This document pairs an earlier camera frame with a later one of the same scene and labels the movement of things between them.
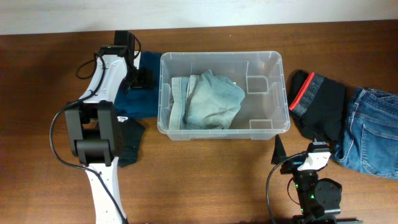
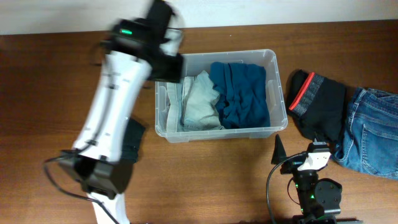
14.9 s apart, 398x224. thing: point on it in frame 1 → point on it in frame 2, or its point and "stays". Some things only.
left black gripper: (143, 79) → (173, 73)
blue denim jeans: (370, 144) stays
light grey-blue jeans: (205, 101) stays
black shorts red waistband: (318, 104) stays
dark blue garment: (142, 103) → (243, 102)
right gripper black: (286, 165) stays
